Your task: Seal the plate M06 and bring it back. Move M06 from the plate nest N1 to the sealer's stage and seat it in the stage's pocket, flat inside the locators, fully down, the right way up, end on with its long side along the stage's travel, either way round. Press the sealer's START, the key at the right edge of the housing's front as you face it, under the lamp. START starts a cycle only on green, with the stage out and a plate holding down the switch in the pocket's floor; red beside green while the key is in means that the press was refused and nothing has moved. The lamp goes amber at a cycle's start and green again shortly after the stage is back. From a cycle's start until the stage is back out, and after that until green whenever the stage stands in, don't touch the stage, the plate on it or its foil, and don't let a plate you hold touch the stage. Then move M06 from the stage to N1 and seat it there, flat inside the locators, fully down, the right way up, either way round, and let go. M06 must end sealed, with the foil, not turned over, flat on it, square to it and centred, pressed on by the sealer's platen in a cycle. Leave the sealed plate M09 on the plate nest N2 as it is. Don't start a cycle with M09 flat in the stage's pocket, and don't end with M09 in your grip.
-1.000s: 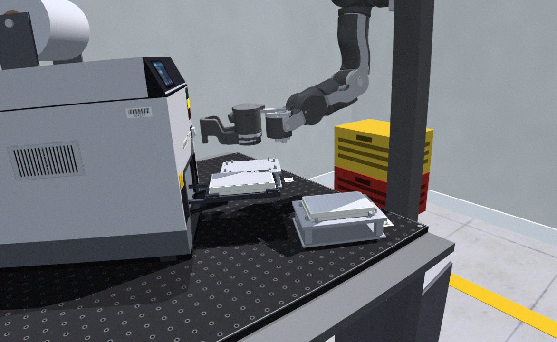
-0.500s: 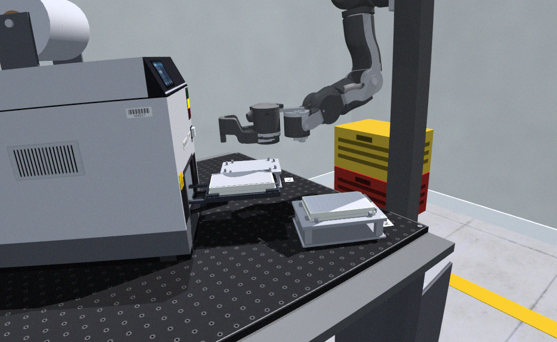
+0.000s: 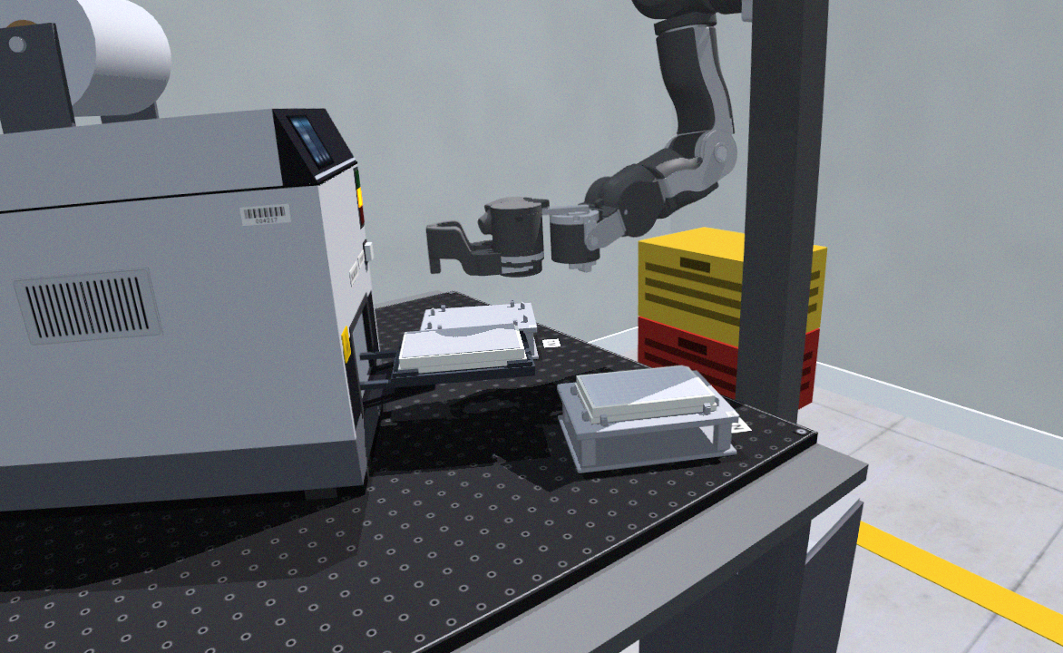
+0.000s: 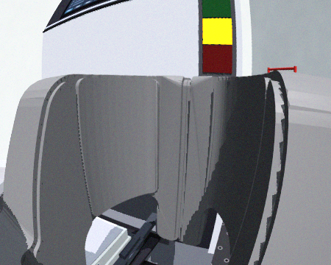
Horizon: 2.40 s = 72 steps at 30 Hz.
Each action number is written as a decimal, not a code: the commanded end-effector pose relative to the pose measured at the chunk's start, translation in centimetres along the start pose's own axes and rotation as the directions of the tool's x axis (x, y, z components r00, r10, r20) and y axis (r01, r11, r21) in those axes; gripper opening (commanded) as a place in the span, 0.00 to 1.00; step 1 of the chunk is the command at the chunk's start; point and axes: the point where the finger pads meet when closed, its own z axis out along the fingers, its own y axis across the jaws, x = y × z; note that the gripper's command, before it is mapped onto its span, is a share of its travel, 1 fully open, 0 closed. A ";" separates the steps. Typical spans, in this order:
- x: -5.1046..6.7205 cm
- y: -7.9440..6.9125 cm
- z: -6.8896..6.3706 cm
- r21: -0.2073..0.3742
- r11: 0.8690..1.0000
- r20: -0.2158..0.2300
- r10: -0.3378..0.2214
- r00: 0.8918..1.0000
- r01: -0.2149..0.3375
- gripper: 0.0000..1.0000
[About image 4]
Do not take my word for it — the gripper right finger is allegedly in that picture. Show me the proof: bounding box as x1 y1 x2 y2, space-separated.
179 70 331 265

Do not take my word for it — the white well plate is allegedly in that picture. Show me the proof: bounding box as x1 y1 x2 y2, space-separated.
91 217 131 265

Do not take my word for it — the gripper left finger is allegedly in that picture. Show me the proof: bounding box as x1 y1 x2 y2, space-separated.
0 74 191 265

